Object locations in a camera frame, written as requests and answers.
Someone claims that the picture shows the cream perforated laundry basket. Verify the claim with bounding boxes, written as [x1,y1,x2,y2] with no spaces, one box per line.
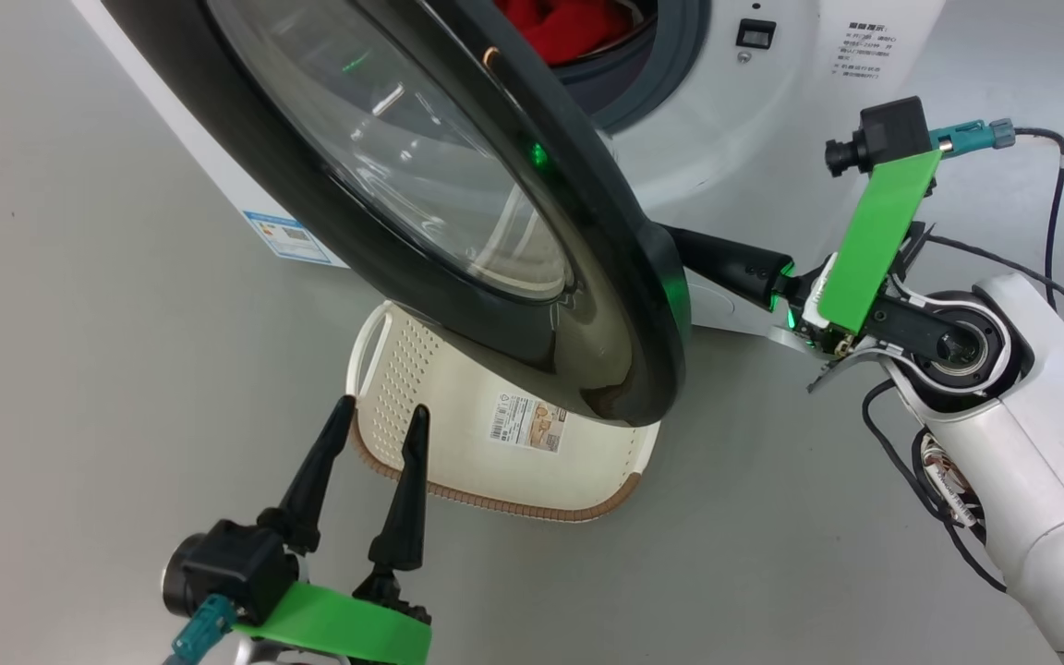
[345,300,662,523]

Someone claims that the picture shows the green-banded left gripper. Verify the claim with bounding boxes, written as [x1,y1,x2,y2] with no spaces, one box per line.
[235,395,432,665]

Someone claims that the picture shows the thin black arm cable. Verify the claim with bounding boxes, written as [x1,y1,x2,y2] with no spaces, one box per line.
[922,236,1064,357]
[862,379,1010,593]

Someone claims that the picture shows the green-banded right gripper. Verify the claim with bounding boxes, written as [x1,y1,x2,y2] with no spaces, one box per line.
[666,148,944,361]

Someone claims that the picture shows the right camera cable teal plug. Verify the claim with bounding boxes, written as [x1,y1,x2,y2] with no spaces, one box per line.
[929,118,1064,310]

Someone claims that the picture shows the dark round glass washer door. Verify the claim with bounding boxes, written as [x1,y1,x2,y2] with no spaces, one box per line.
[103,0,691,428]

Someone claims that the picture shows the left camera cable teal plug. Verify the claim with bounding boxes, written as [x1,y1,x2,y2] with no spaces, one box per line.
[163,594,239,665]

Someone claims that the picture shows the white front-load washing machine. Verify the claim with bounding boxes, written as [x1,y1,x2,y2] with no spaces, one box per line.
[70,0,949,338]

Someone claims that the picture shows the red and white garment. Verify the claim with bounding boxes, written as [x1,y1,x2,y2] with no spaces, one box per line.
[493,0,644,67]

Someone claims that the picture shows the camera cable teal plug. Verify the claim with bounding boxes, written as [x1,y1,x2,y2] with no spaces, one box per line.
[163,594,239,665]
[929,118,1064,310]

